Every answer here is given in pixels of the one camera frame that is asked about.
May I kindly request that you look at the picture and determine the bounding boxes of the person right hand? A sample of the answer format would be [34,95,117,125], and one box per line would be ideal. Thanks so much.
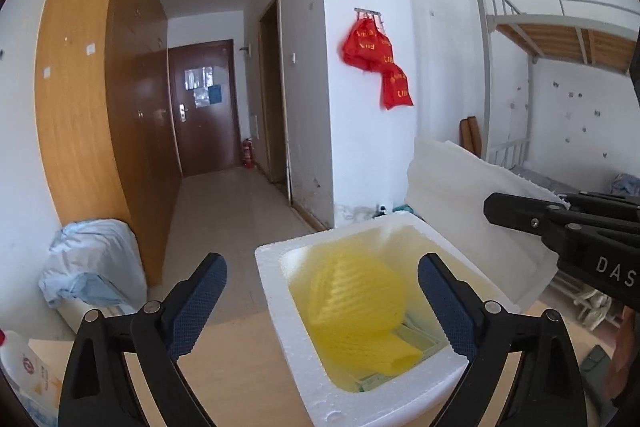
[604,307,639,409]

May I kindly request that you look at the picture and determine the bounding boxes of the side room door frame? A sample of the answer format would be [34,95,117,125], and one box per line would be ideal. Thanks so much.
[258,0,292,204]

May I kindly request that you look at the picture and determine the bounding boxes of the dark brown entrance door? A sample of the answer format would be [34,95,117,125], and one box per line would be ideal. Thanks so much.
[168,40,241,178]

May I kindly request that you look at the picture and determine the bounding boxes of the green tissue packet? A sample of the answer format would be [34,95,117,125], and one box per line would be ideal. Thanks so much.
[350,322,442,392]

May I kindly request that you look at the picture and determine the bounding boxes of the white lotion pump bottle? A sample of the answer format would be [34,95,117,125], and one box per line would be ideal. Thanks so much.
[1,331,62,412]

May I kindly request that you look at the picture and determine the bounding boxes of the red hanging bags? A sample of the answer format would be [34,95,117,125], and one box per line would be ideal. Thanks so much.
[341,11,413,110]

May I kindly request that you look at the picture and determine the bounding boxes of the wooden wardrobe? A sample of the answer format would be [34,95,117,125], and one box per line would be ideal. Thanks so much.
[35,0,181,286]

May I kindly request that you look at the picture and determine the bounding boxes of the metal bunk bed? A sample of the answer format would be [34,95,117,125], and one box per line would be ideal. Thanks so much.
[458,0,640,333]

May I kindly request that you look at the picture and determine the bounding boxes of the white styrofoam box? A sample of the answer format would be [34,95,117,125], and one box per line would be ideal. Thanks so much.
[255,212,518,426]

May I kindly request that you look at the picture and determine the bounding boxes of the red fire extinguisher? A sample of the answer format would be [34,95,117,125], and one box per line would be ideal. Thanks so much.
[242,138,255,169]

